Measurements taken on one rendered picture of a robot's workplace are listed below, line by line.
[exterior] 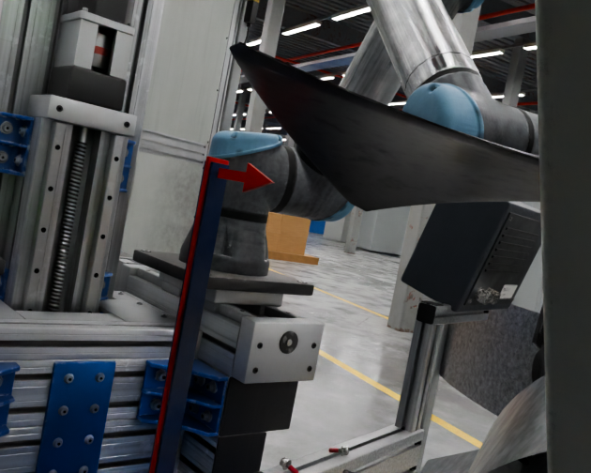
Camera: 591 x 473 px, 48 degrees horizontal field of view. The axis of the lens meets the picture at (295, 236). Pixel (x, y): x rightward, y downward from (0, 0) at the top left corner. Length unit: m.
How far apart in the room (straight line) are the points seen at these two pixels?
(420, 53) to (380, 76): 0.34
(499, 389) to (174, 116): 1.53
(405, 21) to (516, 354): 1.87
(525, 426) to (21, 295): 0.89
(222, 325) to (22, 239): 0.31
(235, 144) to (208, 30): 1.57
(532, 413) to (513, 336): 2.28
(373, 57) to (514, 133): 0.41
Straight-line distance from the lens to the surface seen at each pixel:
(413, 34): 0.72
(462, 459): 0.46
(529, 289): 10.28
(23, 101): 1.09
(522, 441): 0.21
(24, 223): 1.02
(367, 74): 1.03
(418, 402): 1.04
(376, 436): 0.99
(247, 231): 1.06
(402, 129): 0.38
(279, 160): 1.08
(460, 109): 0.61
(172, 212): 2.52
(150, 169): 2.43
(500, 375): 2.53
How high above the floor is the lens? 1.17
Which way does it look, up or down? 3 degrees down
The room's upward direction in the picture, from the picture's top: 11 degrees clockwise
